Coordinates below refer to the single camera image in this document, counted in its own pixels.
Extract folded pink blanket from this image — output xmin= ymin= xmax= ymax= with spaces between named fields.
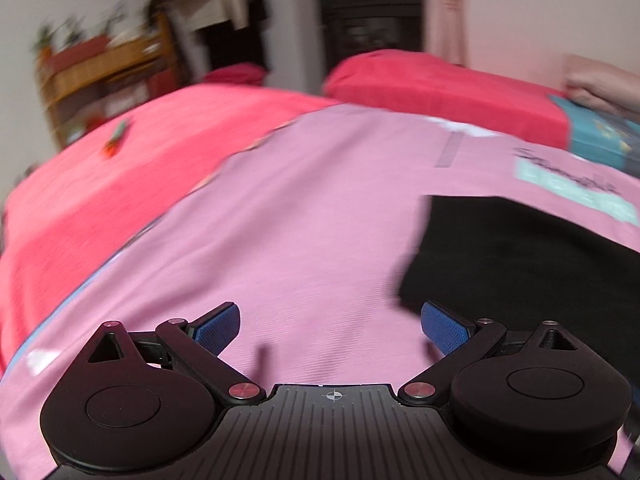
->
xmin=563 ymin=54 xmax=640 ymax=122

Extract pink curtain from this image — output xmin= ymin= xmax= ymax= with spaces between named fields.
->
xmin=423 ymin=0 xmax=468 ymax=66

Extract red cloth pile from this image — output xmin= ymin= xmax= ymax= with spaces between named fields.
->
xmin=202 ymin=63 xmax=268 ymax=87

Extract red bed cover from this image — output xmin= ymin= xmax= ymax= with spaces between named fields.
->
xmin=1 ymin=50 xmax=570 ymax=363

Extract pink bed sheet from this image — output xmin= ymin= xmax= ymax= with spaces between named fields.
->
xmin=1 ymin=105 xmax=639 ymax=479

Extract black knit pants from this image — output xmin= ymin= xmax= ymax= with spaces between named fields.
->
xmin=397 ymin=194 xmax=640 ymax=331

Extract dark window frame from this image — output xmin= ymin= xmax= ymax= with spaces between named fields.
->
xmin=319 ymin=0 xmax=423 ymax=70

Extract hanging dark clothes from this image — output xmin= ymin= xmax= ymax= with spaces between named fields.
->
xmin=150 ymin=0 xmax=274 ymax=76

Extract wooden shelf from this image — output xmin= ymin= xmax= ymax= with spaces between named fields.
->
xmin=35 ymin=9 xmax=181 ymax=151

